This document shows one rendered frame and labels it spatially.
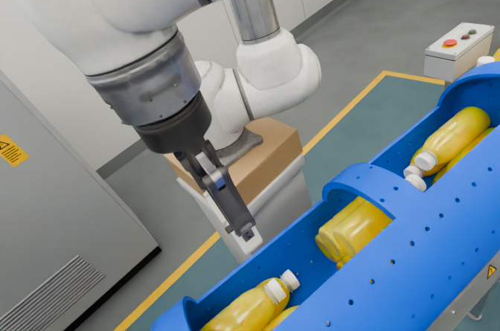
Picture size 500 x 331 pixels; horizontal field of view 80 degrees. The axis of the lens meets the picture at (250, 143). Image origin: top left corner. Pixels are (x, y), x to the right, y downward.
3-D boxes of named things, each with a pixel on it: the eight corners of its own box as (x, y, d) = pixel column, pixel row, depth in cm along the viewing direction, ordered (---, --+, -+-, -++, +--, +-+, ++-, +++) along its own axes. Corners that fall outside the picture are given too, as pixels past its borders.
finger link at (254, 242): (244, 208, 38) (247, 212, 37) (260, 238, 42) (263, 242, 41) (225, 223, 37) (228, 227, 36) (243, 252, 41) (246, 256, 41)
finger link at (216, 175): (195, 132, 32) (207, 137, 28) (219, 169, 34) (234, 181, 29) (175, 143, 32) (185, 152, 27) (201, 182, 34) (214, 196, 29)
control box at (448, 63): (422, 75, 105) (425, 48, 99) (458, 48, 110) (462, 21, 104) (452, 82, 98) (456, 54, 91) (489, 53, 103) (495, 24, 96)
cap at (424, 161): (417, 151, 68) (411, 155, 68) (433, 155, 65) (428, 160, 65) (420, 164, 70) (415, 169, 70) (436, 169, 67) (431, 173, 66)
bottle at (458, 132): (458, 103, 74) (408, 144, 69) (491, 105, 68) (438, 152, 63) (463, 126, 77) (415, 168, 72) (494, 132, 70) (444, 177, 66)
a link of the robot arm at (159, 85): (88, 89, 22) (134, 149, 25) (195, 31, 24) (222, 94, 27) (77, 63, 28) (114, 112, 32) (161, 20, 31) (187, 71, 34)
